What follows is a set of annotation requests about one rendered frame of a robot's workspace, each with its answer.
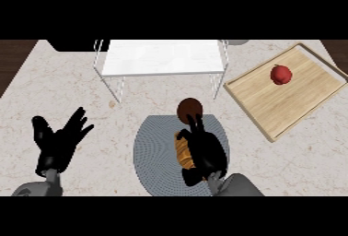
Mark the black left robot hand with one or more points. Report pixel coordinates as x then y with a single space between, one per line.
57 144

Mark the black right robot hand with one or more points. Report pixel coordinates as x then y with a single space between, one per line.
206 150

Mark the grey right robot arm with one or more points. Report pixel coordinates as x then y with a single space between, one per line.
234 184

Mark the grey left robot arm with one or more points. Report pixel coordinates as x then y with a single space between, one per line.
39 186

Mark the golden brown croissant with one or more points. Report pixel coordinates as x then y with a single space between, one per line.
184 152

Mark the round grey placemat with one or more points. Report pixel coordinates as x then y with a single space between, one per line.
157 156

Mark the brown round ball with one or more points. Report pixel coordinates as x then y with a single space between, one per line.
190 109

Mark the pale wooden tray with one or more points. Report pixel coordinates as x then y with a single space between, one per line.
284 92

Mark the red apple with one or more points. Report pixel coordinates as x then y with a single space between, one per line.
281 74

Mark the black appliance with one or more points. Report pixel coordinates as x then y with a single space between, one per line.
78 45

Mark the grey round object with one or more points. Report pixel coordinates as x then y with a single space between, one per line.
238 42

